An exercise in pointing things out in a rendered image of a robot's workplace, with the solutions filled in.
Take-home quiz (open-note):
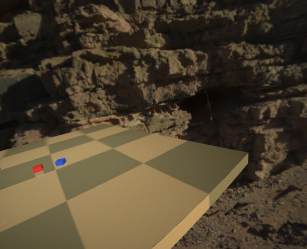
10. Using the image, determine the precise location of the blue lego brick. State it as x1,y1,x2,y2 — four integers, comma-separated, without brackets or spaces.
55,158,66,166

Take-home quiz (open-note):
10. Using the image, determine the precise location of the red block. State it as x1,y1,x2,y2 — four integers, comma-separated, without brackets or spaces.
33,164,43,173

